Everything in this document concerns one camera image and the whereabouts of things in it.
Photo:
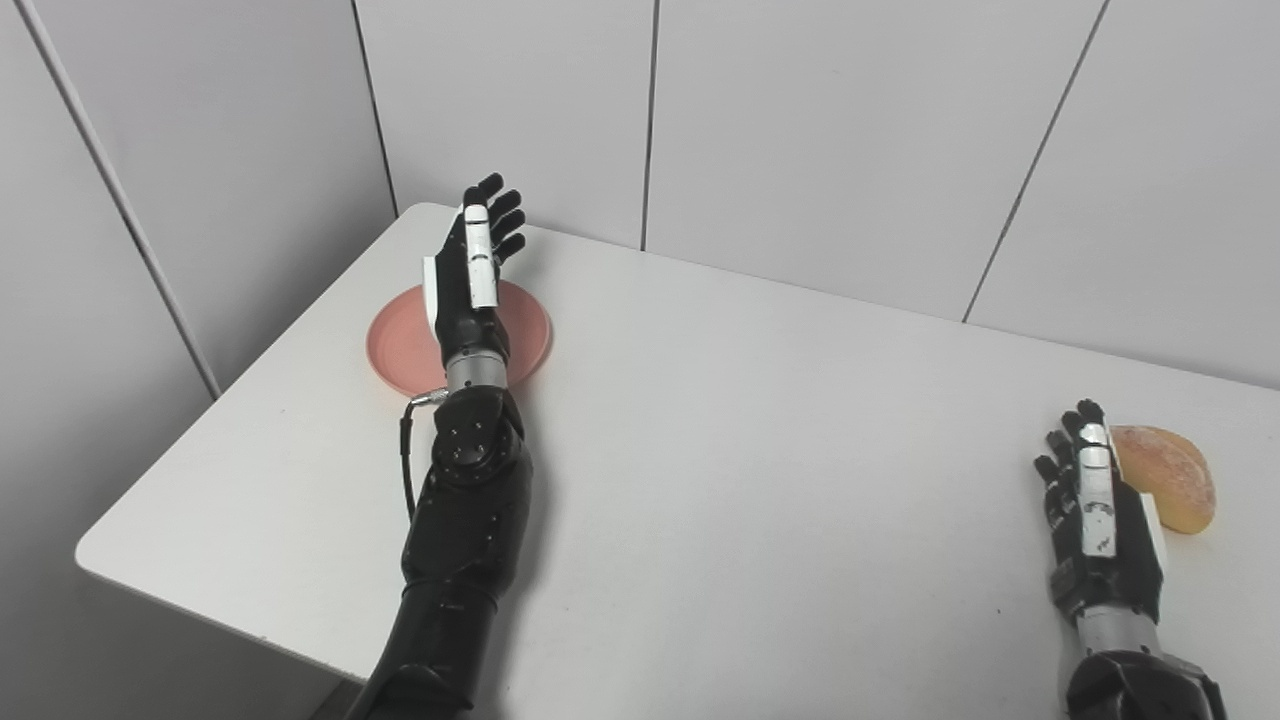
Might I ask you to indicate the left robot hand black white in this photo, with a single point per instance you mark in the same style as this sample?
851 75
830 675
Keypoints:
462 300

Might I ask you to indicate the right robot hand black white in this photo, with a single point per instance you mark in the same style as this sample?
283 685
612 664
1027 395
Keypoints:
1100 530

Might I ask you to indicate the pink plate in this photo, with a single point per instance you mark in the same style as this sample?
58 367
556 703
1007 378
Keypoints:
400 345

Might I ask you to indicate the bread roll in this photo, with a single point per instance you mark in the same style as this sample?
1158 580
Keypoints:
1175 480

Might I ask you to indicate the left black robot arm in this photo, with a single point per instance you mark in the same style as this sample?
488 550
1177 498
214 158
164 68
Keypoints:
455 540

